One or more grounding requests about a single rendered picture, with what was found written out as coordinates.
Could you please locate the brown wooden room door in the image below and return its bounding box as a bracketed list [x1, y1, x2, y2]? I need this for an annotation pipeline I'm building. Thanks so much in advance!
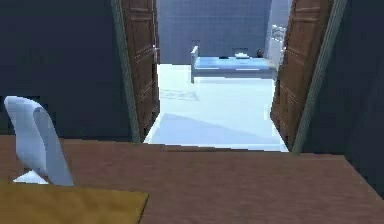
[270, 0, 334, 151]
[120, 0, 161, 140]

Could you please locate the pale blue low table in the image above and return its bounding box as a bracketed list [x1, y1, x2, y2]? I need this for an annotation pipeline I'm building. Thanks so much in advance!
[190, 45, 278, 84]

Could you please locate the yellow floor cloth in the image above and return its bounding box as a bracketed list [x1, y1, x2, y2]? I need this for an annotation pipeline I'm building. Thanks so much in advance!
[0, 181, 150, 224]

